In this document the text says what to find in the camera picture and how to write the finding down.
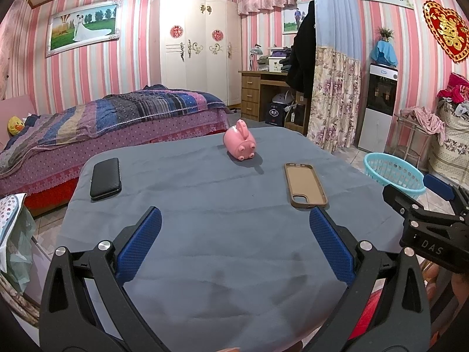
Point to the red heart wall decoration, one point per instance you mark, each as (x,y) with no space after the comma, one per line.
(445,25)

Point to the black rectangular case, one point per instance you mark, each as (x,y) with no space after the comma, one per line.
(105,179)

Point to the black box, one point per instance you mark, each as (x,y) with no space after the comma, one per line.
(274,113)

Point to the red clothes pile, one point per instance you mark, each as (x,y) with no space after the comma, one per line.
(458,90)

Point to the pink piggy bank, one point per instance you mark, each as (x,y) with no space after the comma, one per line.
(238,141)

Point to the white wardrobe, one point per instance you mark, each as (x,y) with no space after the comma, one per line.
(198,73)

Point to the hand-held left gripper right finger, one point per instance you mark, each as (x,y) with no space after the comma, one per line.
(331,249)

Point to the floral patterned cloth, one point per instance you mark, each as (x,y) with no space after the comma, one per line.
(18,300)

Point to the small potted plant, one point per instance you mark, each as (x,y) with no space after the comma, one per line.
(385,33)

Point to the brown phone case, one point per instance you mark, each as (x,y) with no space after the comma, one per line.
(304,185)

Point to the wooden desk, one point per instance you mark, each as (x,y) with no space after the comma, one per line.
(251,95)

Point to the framed wedding photo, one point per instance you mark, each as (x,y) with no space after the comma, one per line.
(82,29)

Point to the white appliance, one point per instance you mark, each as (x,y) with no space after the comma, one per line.
(282,98)

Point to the person's right hand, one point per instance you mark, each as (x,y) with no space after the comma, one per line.
(432,277)

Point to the glass side table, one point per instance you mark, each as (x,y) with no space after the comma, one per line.
(410,135)

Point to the pink headboard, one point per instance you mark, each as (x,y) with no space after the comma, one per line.
(18,106)

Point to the yellow duck plush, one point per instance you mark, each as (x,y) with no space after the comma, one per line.
(15,125)

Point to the white water dispenser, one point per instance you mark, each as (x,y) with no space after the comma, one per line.
(381,95)

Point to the translucent plastic bag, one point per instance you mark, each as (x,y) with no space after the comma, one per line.
(20,256)

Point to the striped patchwork quilt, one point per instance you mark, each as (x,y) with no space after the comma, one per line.
(146,106)

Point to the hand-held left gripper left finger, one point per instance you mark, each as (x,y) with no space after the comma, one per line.
(141,244)

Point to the teal plastic basket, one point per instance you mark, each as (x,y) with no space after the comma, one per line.
(395,176)

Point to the blue and floral curtain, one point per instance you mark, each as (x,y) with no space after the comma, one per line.
(333,91)

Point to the white dotted cloth item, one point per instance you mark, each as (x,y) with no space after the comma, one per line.
(9,212)

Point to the bed with purple dotted skirt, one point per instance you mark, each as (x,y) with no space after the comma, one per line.
(128,143)

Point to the floral covered furniture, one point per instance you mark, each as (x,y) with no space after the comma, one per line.
(454,143)

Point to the black hanging coat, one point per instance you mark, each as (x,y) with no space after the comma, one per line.
(302,55)

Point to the blue cloth cover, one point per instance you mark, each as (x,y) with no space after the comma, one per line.
(384,53)

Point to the desk lamp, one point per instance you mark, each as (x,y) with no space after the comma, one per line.
(255,50)

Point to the grey-blue tablecloth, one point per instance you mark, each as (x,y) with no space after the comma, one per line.
(227,234)

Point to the pink cloth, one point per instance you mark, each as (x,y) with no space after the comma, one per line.
(427,119)

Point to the white storage box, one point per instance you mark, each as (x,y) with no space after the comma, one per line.
(277,65)

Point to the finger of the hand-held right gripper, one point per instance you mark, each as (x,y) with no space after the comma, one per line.
(414,214)
(439,185)

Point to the small framed photo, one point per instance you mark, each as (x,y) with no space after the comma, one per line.
(291,18)

